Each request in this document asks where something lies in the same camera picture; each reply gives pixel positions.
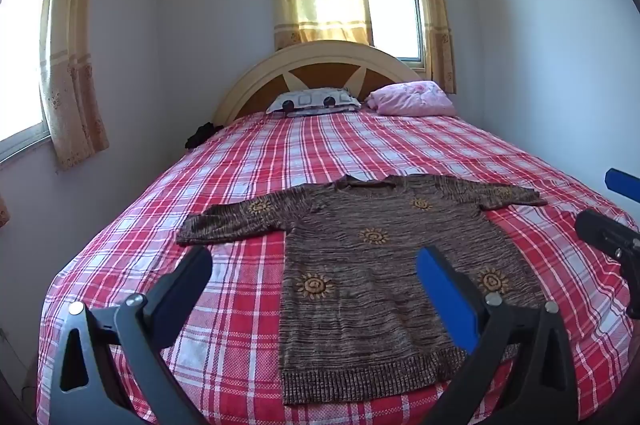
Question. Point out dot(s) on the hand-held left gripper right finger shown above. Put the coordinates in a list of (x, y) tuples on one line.
[(445, 295)]

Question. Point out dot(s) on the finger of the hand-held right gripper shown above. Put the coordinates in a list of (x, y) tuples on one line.
[(622, 184), (597, 230)]

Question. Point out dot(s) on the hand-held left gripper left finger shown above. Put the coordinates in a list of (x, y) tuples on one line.
[(184, 285)]

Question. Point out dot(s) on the brown knit sweater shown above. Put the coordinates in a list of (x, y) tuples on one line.
[(360, 295)]

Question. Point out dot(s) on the red plaid bed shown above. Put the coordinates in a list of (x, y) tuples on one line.
[(240, 165)]

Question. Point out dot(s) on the dark cloth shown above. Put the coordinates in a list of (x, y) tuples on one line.
[(202, 136)]

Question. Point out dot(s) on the pink pillow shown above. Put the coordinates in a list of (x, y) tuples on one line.
[(412, 100)]

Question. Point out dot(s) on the white patterned pillow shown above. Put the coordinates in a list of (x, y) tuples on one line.
[(312, 100)]

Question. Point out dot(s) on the long yellow side curtain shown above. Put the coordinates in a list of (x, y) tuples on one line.
[(72, 55)]

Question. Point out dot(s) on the narrow yellow curtain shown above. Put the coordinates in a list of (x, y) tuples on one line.
[(435, 5)]

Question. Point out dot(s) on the cream and brown headboard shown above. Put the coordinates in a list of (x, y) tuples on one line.
[(320, 55)]

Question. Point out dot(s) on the side window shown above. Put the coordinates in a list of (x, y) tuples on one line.
[(22, 55)]

